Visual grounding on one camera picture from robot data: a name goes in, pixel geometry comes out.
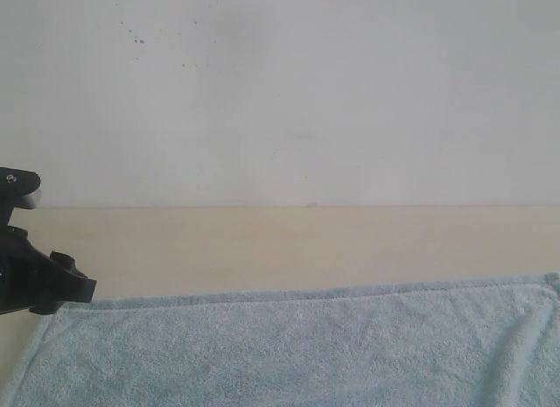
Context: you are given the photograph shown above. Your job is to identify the light blue fluffy towel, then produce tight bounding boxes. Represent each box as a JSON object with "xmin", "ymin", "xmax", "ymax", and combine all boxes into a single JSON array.
[{"xmin": 1, "ymin": 273, "xmax": 559, "ymax": 406}]

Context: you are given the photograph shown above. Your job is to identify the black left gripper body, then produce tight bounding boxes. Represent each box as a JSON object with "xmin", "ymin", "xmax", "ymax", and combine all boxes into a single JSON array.
[{"xmin": 1, "ymin": 226, "xmax": 77, "ymax": 315}]

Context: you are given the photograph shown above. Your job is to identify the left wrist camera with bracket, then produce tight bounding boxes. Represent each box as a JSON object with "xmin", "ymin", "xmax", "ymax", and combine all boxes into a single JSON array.
[{"xmin": 0, "ymin": 167, "xmax": 41, "ymax": 228}]

